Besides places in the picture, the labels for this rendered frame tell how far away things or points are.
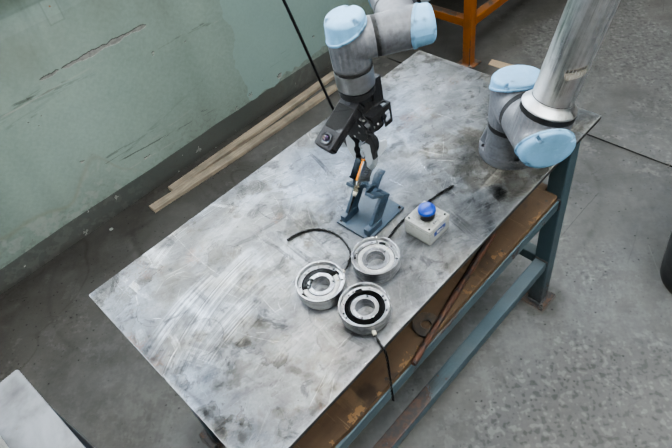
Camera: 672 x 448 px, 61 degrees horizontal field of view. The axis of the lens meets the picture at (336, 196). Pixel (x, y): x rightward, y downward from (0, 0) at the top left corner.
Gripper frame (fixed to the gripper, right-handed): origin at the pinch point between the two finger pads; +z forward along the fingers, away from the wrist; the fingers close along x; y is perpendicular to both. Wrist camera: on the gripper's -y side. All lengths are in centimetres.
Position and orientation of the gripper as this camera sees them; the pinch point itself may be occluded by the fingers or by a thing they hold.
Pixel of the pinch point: (363, 164)
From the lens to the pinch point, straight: 124.5
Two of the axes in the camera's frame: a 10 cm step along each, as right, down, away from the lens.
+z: 1.7, 6.6, 7.3
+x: -7.3, -4.2, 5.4
